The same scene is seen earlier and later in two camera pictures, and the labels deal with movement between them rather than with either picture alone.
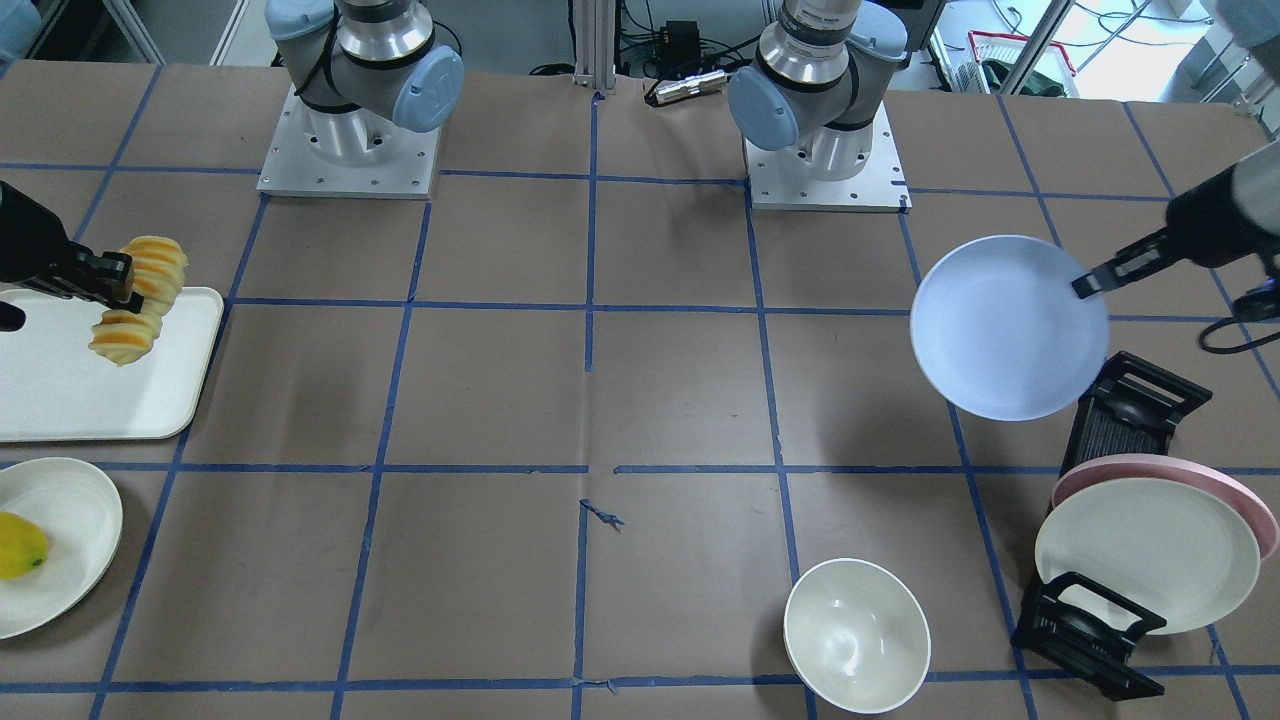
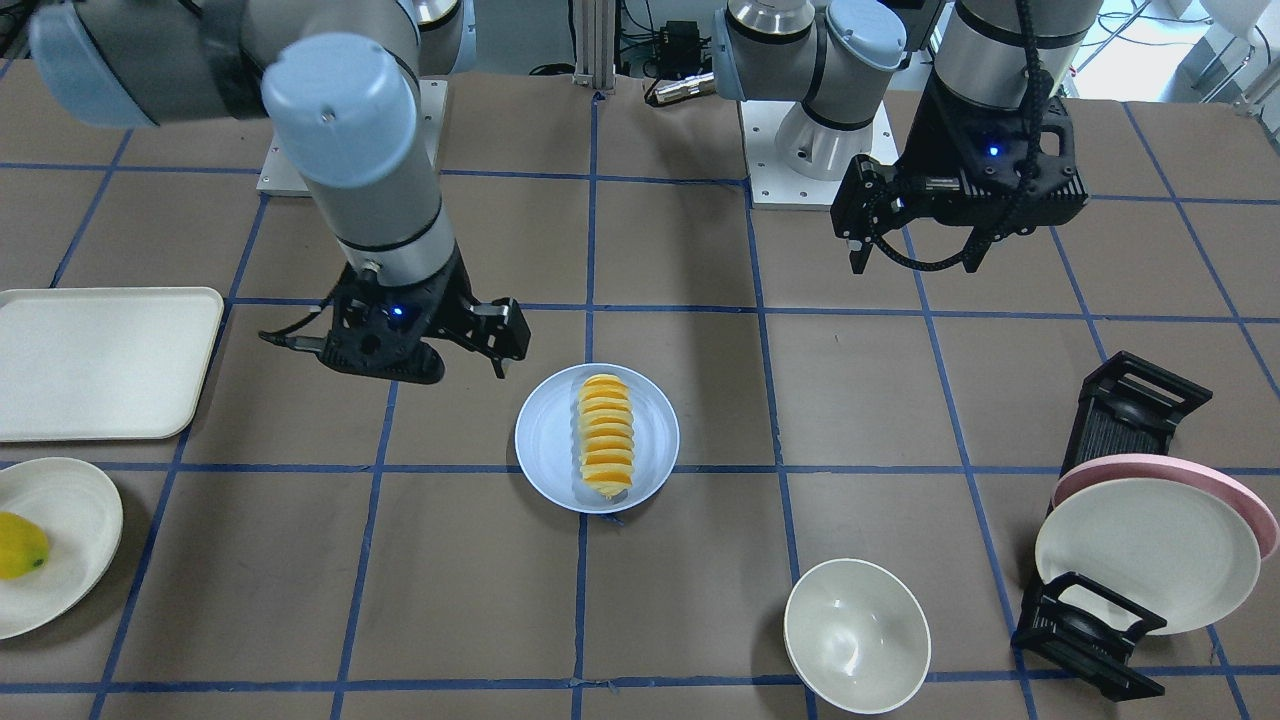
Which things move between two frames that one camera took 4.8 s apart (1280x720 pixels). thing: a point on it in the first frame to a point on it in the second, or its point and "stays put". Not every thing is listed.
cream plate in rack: x=1158 y=544 stays put
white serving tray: x=53 y=387 stays put
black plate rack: x=1089 y=632 stays put
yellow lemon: x=24 y=547 stays put
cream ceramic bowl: x=857 y=635 stays put
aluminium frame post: x=594 y=30 stays put
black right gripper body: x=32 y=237 to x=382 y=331
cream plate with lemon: x=80 y=513 stays put
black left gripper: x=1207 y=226 to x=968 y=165
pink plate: x=1164 y=468 stays put
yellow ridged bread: x=159 y=265 to x=606 y=431
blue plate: x=999 y=331 to x=546 y=437
